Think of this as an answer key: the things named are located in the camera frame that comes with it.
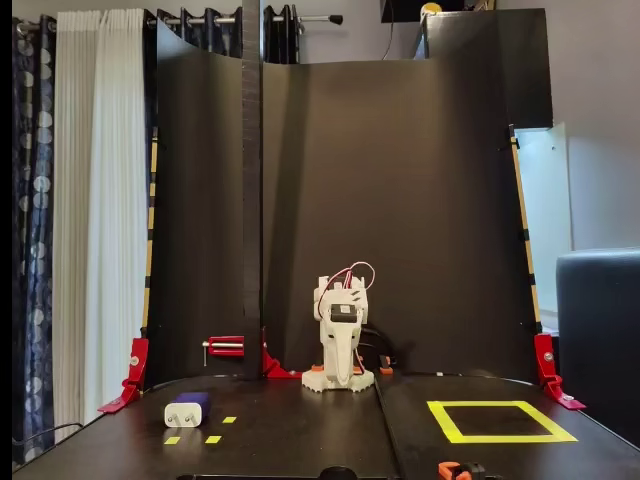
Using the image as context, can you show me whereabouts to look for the red post bracket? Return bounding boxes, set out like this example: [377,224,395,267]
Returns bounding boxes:
[259,324,305,380]

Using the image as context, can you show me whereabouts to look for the red screw clamp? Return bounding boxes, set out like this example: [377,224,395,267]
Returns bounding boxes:
[201,335,246,367]

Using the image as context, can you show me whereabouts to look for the black power cable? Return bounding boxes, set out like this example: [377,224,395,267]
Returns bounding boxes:
[12,422,84,446]

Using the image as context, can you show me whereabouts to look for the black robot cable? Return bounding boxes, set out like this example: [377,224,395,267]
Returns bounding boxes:
[357,324,401,374]

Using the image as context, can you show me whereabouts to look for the yellow black striped stick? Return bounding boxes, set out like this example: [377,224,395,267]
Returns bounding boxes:
[508,123,544,335]
[141,127,160,334]

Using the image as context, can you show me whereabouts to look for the thin black hanging cable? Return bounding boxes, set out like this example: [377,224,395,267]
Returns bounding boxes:
[382,0,396,61]

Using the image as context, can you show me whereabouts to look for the orange black spring clamp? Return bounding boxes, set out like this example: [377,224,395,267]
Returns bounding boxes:
[437,460,487,480]

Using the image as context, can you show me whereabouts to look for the black curved backdrop sheet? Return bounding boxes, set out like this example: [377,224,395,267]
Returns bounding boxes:
[144,19,541,389]

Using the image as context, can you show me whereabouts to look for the red white servo wires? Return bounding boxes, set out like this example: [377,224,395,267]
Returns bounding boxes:
[327,261,376,301]

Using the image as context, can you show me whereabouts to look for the white pleated curtain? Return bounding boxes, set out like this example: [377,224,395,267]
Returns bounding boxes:
[52,8,156,444]

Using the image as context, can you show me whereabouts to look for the yellow tape square outline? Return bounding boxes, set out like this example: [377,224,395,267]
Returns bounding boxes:
[426,399,580,445]

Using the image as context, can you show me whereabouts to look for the white cabinet door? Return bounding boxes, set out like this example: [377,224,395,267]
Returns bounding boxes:
[514,122,574,334]

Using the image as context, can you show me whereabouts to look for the dark blue patterned curtain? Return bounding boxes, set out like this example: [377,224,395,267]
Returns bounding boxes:
[12,14,57,466]

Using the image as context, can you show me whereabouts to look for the red table clamp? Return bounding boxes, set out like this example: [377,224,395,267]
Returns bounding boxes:
[97,337,150,415]
[533,333,587,412]

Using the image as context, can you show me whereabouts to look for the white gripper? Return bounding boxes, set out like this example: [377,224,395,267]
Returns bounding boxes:
[321,298,365,390]

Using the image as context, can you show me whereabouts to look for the dark grommet curtain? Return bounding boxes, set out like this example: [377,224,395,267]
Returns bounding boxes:
[144,4,301,65]

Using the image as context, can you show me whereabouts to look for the silver curtain rod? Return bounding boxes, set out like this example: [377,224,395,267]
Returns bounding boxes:
[162,14,345,27]

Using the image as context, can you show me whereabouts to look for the blue and white charger block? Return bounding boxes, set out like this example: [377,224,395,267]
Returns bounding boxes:
[163,391,210,430]

